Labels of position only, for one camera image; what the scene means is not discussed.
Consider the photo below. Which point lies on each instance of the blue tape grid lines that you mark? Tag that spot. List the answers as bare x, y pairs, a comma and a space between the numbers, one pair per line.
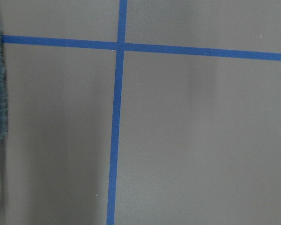
120, 47

